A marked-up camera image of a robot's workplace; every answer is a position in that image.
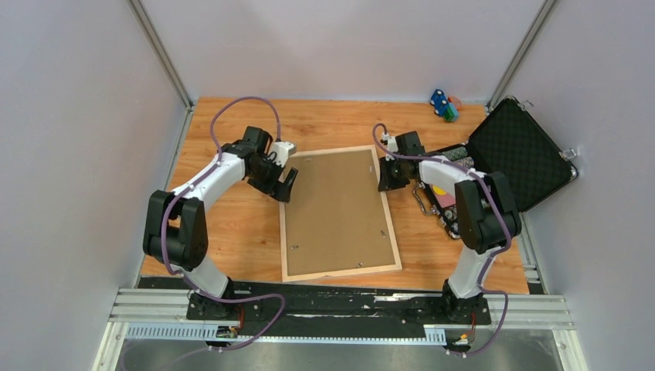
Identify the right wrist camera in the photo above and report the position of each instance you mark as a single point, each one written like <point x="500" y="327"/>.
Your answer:
<point x="390" y="146"/>

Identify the wooden backing board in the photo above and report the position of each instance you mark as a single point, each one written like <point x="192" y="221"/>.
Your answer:
<point x="338" y="215"/>

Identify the black foam-lined case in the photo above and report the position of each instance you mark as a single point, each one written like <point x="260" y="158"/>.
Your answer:
<point x="510" y="141"/>

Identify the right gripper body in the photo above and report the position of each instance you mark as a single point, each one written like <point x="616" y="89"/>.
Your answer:
<point x="396" y="168"/>

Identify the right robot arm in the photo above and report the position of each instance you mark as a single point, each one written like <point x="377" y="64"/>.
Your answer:
<point x="487" y="214"/>

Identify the light wooden picture frame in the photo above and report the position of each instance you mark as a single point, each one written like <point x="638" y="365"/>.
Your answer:
<point x="394" y="230"/>

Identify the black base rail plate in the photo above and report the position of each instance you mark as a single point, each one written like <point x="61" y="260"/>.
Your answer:
<point x="301" y="310"/>

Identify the colourful toy blocks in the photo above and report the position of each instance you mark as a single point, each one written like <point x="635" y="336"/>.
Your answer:
<point x="446" y="107"/>

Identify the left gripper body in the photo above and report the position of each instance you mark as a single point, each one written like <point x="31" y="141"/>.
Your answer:
<point x="266" y="179"/>

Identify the poker chip tray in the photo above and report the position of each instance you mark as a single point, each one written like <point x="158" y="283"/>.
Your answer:
<point x="434" y="201"/>

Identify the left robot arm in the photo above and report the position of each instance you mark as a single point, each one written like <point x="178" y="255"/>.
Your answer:
<point x="176" y="230"/>

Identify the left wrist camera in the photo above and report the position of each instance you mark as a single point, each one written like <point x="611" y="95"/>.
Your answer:
<point x="280" y="151"/>

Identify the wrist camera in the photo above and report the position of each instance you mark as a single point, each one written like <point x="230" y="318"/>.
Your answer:
<point x="390" y="146"/>
<point x="280" y="151"/>

